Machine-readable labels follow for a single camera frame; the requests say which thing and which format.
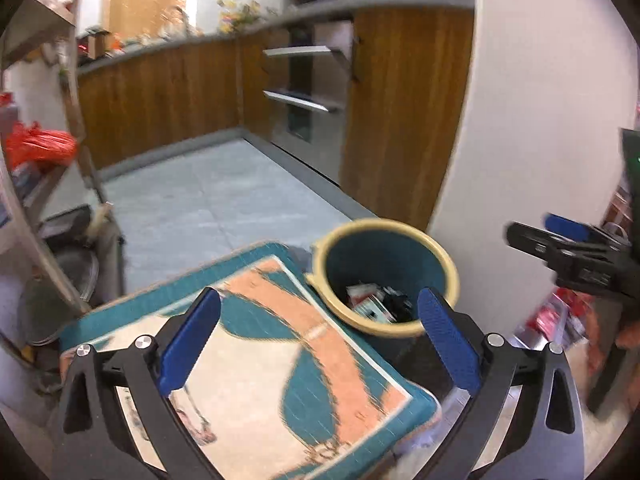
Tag black plastic bag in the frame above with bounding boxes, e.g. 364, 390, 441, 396
378, 287, 416, 323

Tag person's right hand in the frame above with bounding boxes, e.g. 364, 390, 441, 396
615, 323, 640, 349

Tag white green medicine box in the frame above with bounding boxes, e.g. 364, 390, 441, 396
346, 284, 396, 323

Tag teal yellow-rimmed trash bin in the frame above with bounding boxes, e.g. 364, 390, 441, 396
306, 218, 460, 339

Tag blue lidded storage box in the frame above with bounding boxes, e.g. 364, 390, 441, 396
11, 162, 65, 224

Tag stainless built-in oven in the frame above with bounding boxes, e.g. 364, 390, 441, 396
262, 20, 352, 183

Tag wooden kitchen cabinets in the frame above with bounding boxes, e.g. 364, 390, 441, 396
78, 8, 474, 229

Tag red plastic bag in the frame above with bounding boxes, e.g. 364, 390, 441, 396
4, 122, 78, 170

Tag glass pan lid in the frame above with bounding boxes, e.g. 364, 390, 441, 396
17, 246, 99, 346

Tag stainless steel shelf rack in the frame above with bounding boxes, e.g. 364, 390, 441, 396
0, 0, 126, 391

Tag black square tray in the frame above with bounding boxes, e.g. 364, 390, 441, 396
38, 204, 92, 249

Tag teal beige patterned mat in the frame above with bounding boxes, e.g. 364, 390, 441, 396
60, 243, 442, 479

